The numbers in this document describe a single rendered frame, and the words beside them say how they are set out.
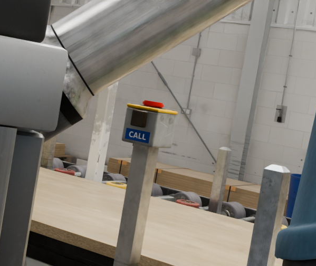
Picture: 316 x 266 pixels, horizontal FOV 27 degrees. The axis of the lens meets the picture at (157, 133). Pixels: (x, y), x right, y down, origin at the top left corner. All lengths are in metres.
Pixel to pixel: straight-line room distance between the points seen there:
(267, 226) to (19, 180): 0.85
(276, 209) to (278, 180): 0.05
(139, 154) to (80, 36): 0.58
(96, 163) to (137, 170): 1.26
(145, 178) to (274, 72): 7.59
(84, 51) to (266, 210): 0.54
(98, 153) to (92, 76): 1.81
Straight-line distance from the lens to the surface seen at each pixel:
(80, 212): 1.81
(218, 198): 2.35
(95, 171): 2.47
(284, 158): 8.64
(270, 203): 1.10
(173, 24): 0.67
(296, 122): 8.60
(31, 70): 0.26
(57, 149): 9.99
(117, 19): 0.66
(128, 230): 1.23
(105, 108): 2.46
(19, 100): 0.26
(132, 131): 1.20
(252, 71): 8.65
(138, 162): 1.21
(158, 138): 1.19
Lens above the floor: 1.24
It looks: 3 degrees down
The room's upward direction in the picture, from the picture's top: 10 degrees clockwise
